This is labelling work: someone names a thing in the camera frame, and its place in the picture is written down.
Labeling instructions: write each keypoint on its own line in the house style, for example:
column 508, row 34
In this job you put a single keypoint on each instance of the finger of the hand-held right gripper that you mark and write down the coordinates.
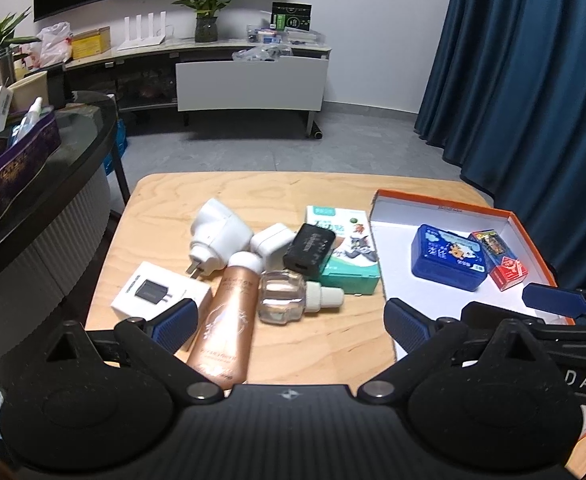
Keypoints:
column 553, row 299
column 498, row 314

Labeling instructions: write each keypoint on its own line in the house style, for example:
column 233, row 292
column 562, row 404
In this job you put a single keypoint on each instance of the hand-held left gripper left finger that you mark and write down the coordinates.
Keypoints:
column 175, row 322

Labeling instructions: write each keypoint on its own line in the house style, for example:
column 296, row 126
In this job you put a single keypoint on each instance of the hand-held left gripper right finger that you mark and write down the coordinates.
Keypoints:
column 405, row 325

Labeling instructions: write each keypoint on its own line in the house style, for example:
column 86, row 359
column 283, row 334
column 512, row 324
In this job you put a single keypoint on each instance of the white charger packaging box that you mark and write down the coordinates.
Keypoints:
column 148, row 292

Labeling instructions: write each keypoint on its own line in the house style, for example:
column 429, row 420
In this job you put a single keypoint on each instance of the orange-edged white cardboard box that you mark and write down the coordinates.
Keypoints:
column 408, row 260

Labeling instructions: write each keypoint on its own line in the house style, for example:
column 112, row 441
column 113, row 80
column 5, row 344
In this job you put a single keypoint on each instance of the teal bandage box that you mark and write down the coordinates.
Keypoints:
column 353, row 255

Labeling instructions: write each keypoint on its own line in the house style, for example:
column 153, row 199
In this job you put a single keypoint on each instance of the white plug-in device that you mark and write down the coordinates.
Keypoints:
column 218, row 230

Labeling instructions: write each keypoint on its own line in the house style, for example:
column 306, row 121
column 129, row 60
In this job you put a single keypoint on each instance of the black charger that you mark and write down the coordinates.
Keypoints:
column 308, row 250

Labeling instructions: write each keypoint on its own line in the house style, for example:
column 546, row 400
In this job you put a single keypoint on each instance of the red playing card box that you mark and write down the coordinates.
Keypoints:
column 508, row 267

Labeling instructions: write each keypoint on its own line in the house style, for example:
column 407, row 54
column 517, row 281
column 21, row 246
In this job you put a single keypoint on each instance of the rose gold cosmetic tube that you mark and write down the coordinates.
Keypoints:
column 225, row 320

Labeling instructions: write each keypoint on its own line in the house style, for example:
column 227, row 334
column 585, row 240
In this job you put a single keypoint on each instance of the blue tin box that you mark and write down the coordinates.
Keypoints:
column 445, row 260

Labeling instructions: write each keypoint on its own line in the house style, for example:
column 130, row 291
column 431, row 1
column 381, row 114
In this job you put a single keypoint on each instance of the clear bottle with white cap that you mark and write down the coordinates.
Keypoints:
column 283, row 297

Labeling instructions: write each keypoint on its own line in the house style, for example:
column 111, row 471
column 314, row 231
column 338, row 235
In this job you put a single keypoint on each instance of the small white charger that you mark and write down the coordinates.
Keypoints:
column 270, row 242

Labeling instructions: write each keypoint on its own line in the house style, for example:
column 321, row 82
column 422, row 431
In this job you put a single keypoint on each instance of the blue package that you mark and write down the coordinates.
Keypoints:
column 118, row 145

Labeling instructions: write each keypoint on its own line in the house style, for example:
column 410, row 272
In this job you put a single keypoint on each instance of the dark glass table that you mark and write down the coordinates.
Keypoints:
column 73, row 135

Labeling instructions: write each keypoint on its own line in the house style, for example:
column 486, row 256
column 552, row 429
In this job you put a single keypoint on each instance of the blue curtain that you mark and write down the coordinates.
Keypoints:
column 523, row 85

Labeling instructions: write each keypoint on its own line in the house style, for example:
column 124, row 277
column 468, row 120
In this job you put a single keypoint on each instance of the white cabinet front panel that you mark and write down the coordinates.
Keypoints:
column 248, row 82

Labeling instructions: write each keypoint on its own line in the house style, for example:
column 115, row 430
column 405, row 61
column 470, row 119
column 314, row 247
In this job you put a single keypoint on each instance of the white spray bottle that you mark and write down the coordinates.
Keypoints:
column 29, row 117

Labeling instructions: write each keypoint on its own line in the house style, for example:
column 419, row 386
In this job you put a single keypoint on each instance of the television cabinet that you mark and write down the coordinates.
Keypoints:
column 138, row 67

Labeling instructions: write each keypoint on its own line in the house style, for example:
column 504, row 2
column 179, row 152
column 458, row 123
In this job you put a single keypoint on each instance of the beige container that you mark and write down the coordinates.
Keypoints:
column 25, row 90

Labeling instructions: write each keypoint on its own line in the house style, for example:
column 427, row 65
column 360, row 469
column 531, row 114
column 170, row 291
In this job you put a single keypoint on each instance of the crumpled clear plastic bag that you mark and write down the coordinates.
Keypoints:
column 260, row 52

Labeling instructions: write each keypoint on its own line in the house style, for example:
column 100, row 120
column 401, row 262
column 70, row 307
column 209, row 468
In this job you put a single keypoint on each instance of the white router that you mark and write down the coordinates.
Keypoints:
column 143, row 40

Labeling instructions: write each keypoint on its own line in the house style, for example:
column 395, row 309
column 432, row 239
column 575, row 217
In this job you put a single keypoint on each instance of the yellow box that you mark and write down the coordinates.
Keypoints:
column 90, row 45

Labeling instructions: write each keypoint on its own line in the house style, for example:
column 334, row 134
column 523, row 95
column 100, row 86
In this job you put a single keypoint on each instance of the potted plant in glass vase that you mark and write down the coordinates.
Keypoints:
column 205, row 27

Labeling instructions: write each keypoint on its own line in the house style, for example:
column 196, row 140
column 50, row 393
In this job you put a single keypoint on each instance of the white and red plastic bag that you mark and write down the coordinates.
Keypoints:
column 53, row 45

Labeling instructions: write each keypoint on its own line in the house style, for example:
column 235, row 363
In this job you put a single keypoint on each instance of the clear organizer with small items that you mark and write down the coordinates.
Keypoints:
column 285, row 36

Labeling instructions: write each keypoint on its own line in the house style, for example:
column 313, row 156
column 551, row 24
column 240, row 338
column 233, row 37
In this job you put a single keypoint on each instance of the green and black box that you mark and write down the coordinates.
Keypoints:
column 293, row 15

